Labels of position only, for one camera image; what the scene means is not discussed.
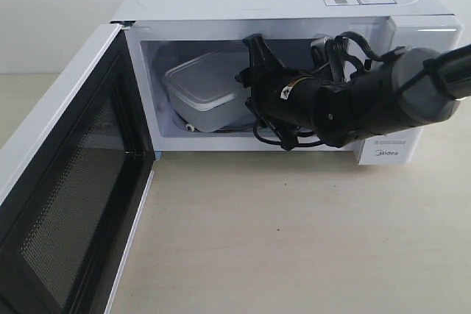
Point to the white lidded plastic container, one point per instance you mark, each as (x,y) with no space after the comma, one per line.
(202,93)

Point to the grey black wrist camera mount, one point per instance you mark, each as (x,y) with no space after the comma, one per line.
(330,56)

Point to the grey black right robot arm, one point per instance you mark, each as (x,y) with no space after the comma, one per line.
(351,93)

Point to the white microwave door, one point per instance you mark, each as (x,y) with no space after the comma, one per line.
(74,177)

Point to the white Midea microwave oven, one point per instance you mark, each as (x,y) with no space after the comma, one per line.
(162,34)

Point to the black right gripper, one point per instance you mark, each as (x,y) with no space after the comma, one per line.
(295,108)

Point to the glass turntable plate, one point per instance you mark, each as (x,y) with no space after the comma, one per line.
(228,123)

